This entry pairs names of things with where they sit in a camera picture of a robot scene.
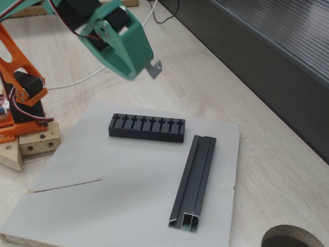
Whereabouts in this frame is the small metal bracket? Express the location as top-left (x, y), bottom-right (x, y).
top-left (144, 59), bottom-right (163, 79)

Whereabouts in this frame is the black slotted holder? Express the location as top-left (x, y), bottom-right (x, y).
top-left (108, 113), bottom-right (186, 144)

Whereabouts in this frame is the wooden block with screws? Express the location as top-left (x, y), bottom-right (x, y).
top-left (19, 120), bottom-right (61, 156)

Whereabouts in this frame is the small pink circuit board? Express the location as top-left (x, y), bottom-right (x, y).
top-left (0, 94), bottom-right (11, 119)

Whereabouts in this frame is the grey board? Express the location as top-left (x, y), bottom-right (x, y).
top-left (0, 100), bottom-right (241, 247)

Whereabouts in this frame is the triangular wooden wedge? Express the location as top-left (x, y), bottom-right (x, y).
top-left (0, 135), bottom-right (24, 172)

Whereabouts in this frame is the ribbed translucent window panel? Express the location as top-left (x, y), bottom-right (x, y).
top-left (221, 0), bottom-right (329, 76)

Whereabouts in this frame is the black cable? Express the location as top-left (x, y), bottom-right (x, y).
top-left (147, 0), bottom-right (180, 25)

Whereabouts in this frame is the white cable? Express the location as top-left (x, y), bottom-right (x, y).
top-left (47, 0), bottom-right (159, 91)

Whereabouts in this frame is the red white black servo wire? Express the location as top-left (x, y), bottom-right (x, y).
top-left (9, 99), bottom-right (55, 128)

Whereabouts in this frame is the dark grey window frame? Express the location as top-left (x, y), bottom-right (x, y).
top-left (158, 0), bottom-right (329, 166)

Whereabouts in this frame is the dark aluminium profile rail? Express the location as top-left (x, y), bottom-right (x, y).
top-left (168, 134), bottom-right (217, 234)

